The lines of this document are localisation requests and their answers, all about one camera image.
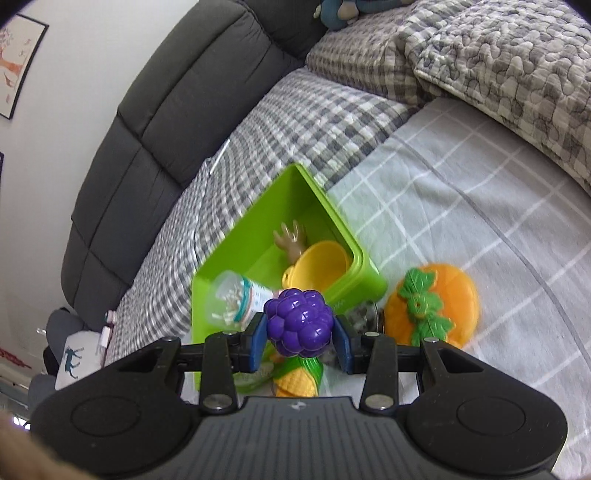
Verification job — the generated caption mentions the wall poster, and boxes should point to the wall poster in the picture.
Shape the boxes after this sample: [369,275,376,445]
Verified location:
[0,14,49,121]

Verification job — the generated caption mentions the yellow toy bowl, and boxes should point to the yellow toy bowl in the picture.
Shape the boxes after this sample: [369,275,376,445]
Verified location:
[281,240,352,297]

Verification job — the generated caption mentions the white printed pillow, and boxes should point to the white printed pillow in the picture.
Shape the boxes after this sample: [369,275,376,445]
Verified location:
[54,330,105,391]

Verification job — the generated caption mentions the dark grey cushion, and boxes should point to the dark grey cushion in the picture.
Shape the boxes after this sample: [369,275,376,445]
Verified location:
[44,308,100,370]

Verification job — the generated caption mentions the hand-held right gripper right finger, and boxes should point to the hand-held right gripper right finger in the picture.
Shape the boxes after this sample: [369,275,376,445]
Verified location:
[331,315,486,411]

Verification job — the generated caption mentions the orange toy pumpkin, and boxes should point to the orange toy pumpkin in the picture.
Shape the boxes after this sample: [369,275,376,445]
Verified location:
[383,263,481,349]

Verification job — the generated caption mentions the purple toy grapes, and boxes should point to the purple toy grapes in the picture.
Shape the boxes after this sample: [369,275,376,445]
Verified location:
[263,288,334,358]

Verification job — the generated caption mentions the yellow toy corn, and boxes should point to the yellow toy corn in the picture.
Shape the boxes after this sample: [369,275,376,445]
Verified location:
[272,355,326,398]

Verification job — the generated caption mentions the pale grid pattern sheet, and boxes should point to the pale grid pattern sheet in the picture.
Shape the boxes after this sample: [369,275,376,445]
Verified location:
[180,95,591,462]

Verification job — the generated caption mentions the white pen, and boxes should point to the white pen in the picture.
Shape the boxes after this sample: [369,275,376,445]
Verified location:
[208,142,232,177]

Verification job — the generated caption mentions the dark grey sofa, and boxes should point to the dark grey sofa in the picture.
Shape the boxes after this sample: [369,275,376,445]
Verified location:
[28,0,333,407]

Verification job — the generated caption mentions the brown rubber hand toy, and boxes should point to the brown rubber hand toy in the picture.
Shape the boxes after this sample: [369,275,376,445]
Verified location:
[273,220,308,265]

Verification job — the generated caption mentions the clear cotton swab jar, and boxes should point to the clear cotton swab jar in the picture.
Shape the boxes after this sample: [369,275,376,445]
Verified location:
[203,271,279,333]

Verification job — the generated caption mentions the green plastic box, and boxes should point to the green plastic box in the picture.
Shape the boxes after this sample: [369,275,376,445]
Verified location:
[191,162,387,393]

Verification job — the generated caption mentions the white pink charger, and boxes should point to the white pink charger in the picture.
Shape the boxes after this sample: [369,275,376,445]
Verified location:
[99,311,116,352]

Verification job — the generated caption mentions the blue plush toy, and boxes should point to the blue plush toy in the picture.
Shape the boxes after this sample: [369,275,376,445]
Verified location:
[314,0,416,31]

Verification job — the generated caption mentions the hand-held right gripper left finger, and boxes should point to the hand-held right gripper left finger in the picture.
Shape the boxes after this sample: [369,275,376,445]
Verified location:
[105,315,269,411]

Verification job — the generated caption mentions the grey checked blanket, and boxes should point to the grey checked blanket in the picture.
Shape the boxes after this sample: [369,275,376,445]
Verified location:
[99,4,462,370]

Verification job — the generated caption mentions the grey patterned quilt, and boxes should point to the grey patterned quilt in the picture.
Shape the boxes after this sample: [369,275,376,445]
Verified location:
[397,0,591,195]

